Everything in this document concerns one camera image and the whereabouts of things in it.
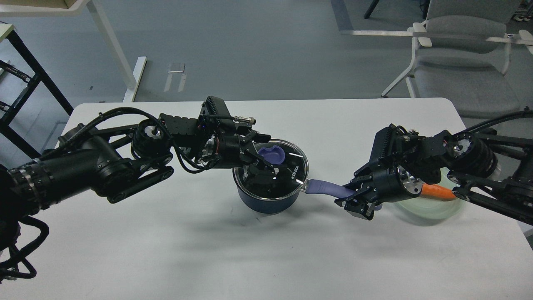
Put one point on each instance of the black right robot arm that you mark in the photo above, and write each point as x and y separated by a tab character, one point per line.
490	170

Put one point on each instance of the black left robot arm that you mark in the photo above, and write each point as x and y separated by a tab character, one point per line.
118	154

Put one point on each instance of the dark blue saucepan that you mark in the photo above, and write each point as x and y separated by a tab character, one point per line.
310	186

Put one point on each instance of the black metal rack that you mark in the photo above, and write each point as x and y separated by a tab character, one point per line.
31	83

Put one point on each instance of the grey office chair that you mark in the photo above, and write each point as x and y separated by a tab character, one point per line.
476	88

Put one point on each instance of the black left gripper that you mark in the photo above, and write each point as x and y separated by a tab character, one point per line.
227	151

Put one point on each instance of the orange toy carrot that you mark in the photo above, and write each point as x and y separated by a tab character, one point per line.
437	192

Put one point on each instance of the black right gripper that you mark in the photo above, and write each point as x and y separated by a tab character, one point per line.
368	188

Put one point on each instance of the pale green glass plate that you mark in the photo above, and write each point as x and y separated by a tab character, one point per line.
430	209

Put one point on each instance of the glass pot lid blue knob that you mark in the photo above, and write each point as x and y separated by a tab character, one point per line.
288	181

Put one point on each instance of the white desk with legs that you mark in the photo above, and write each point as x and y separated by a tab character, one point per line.
55	8

